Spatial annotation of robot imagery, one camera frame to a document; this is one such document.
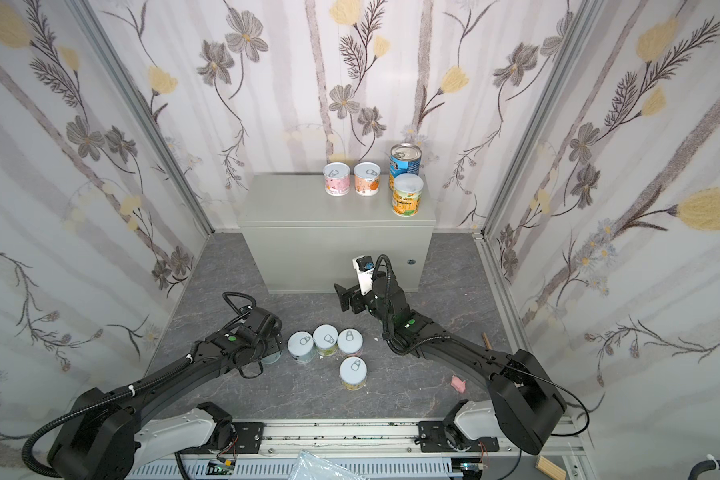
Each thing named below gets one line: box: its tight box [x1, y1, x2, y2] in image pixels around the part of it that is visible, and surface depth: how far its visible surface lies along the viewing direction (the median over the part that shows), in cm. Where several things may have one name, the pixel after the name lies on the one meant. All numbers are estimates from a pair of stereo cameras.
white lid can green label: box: [312, 324, 339, 357], surface depth 88 cm
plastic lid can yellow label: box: [392, 173, 424, 218], surface depth 75 cm
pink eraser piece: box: [450, 375, 466, 394], surface depth 83 cm
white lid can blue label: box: [287, 330, 315, 363], surface depth 87 cm
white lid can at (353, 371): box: [339, 356, 368, 391], surface depth 82 cm
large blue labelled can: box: [389, 142, 423, 190], surface depth 78 cm
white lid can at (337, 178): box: [323, 162, 351, 197], surface depth 82 cm
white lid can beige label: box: [337, 327, 364, 357], surface depth 87 cm
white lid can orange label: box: [353, 161, 381, 197], surface depth 82 cm
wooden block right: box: [535, 455, 567, 480], surface depth 70 cm
